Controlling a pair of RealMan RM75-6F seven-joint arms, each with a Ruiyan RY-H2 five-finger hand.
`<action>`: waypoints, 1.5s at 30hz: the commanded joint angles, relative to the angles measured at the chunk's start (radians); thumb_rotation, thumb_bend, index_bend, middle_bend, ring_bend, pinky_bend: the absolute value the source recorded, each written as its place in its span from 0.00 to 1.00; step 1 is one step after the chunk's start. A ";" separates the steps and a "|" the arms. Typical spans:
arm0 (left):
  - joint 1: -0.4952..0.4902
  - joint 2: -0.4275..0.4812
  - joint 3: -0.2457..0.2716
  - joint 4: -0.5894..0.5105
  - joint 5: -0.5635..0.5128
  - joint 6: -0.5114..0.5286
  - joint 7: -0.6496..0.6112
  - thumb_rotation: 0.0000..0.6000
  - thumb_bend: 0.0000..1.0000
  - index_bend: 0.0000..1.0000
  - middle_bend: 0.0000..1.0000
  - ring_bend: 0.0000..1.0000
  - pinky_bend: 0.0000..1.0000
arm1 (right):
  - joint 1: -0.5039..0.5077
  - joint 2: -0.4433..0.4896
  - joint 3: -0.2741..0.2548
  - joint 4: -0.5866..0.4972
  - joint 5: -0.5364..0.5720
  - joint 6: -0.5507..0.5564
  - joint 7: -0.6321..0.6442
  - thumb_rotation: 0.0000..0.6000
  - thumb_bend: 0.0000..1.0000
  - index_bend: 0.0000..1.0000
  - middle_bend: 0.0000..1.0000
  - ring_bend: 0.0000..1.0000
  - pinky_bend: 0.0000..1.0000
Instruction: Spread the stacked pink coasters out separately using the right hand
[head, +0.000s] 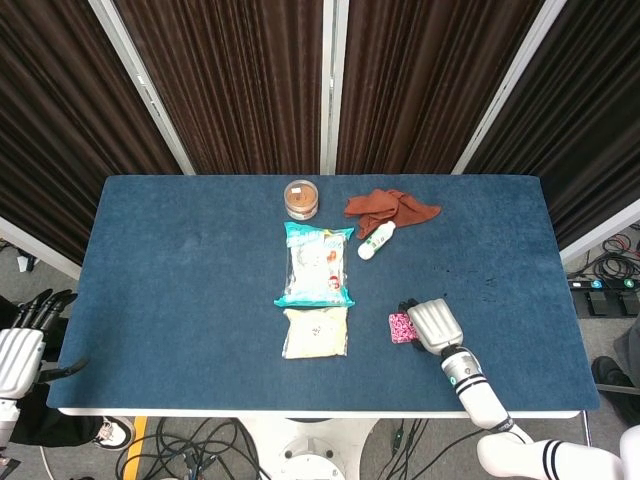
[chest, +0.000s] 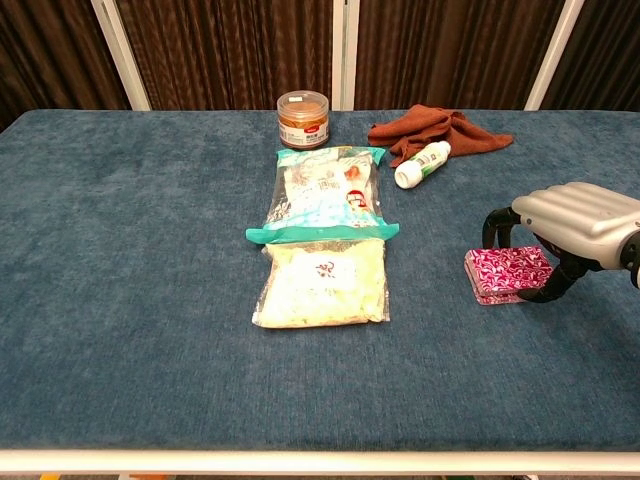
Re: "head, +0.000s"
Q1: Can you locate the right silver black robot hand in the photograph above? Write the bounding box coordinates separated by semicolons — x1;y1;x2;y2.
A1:
398;298;465;357

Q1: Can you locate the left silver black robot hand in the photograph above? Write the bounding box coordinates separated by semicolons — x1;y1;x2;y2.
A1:
0;288;90;401

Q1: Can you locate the pink patterned square pad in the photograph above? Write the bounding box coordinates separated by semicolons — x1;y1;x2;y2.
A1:
388;312;419;346

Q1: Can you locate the black trouser leg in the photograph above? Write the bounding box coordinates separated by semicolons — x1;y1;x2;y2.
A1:
9;394;104;447

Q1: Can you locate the white bottle with green label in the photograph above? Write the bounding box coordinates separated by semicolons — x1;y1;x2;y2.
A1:
357;221;398;261

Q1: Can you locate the white sneaker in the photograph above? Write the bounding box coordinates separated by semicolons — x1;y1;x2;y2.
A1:
92;416;136;450

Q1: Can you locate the clear bag of white food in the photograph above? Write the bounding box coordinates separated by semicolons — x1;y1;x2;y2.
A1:
281;305;350;360

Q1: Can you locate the brown cloth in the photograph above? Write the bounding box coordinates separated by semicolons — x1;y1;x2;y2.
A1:
342;188;443;240

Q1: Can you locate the teal snack bag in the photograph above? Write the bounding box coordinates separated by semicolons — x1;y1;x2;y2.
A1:
273;221;357;309

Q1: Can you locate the yellow floor tape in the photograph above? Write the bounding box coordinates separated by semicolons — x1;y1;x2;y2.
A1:
122;416;150;480

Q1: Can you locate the blue velvet table mat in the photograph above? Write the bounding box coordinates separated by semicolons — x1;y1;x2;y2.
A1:
45;173;601;412

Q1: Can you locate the white table base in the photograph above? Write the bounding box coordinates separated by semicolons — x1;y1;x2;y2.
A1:
234;415;381;480

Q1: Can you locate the black shoe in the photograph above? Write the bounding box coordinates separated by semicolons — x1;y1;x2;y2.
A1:
591;355;640;396

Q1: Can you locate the clear jar of brown snacks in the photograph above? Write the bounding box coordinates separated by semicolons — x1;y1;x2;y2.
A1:
283;179;320;222

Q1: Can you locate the brown pleated curtain panel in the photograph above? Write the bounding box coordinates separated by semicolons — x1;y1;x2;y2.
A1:
113;0;325;175
335;0;546;175
467;0;640;251
0;0;182;266

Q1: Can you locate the white frame rail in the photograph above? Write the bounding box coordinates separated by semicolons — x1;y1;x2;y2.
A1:
559;197;640;265
0;215;83;281

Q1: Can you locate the black cable with inline box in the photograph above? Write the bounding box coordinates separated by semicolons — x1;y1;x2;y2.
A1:
372;418;484;480

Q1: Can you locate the black cable bundle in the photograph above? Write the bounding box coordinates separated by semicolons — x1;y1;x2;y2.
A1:
114;417;264;480
569;234;640;282

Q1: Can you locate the white frame post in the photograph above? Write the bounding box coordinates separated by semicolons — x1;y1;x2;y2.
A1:
319;0;350;175
88;0;196;175
451;0;571;175

